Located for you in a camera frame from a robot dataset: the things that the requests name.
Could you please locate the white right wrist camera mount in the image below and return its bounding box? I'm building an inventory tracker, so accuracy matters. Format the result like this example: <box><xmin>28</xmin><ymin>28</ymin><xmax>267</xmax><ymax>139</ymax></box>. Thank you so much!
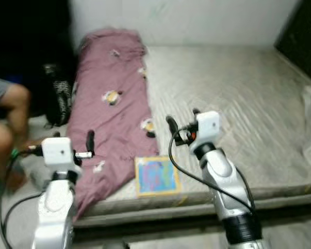
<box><xmin>189</xmin><ymin>110</ymin><xmax>221</xmax><ymax>148</ymax></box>

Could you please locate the black tufted headboard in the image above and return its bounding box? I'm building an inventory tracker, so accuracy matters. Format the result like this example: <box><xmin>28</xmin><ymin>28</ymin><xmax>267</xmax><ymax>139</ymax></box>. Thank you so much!
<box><xmin>275</xmin><ymin>0</ymin><xmax>311</xmax><ymax>84</ymax></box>

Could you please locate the grey quilted mattress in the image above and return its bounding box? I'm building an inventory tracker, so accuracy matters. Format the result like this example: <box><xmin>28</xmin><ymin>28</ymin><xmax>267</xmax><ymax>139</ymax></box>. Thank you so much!
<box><xmin>75</xmin><ymin>44</ymin><xmax>311</xmax><ymax>229</ymax></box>

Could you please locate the person in grey shorts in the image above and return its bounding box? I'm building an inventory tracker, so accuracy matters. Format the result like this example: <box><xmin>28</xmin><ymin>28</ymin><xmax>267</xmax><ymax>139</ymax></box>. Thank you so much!
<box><xmin>0</xmin><ymin>75</ymin><xmax>32</xmax><ymax>192</ymax></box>

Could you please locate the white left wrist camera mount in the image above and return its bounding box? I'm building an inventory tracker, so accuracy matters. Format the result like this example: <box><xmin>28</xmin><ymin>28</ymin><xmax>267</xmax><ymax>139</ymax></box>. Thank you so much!
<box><xmin>41</xmin><ymin>137</ymin><xmax>83</xmax><ymax>174</ymax></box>

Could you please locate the mauve cartoon print blanket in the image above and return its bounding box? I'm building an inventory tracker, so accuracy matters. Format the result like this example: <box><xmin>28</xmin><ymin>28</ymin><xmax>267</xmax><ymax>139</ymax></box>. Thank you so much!
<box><xmin>66</xmin><ymin>29</ymin><xmax>161</xmax><ymax>221</ymax></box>

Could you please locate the black bag with white lettering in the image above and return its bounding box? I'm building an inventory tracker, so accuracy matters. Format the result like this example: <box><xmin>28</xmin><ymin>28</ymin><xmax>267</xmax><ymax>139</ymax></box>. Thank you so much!
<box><xmin>43</xmin><ymin>63</ymin><xmax>74</xmax><ymax>128</ymax></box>

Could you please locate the colourful yellow-edged picture book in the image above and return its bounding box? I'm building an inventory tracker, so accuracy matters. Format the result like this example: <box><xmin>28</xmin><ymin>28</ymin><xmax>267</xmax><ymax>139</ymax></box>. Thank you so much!
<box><xmin>134</xmin><ymin>156</ymin><xmax>182</xmax><ymax>198</ymax></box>

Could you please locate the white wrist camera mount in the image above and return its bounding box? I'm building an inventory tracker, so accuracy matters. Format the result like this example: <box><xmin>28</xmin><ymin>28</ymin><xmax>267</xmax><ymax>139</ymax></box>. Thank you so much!
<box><xmin>41</xmin><ymin>137</ymin><xmax>83</xmax><ymax>174</ymax></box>
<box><xmin>189</xmin><ymin>110</ymin><xmax>221</xmax><ymax>148</ymax></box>

